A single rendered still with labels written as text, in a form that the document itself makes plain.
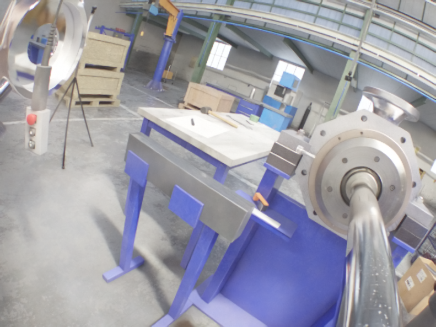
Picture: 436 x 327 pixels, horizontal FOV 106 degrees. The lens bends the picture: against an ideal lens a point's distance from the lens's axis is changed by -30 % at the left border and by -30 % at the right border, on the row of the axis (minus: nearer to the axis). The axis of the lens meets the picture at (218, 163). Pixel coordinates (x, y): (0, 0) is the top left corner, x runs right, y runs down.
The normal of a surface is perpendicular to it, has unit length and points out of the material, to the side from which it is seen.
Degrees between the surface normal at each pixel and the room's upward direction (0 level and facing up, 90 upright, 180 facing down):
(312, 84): 90
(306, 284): 90
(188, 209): 90
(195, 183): 90
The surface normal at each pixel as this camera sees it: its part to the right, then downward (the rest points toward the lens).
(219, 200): -0.52, 0.14
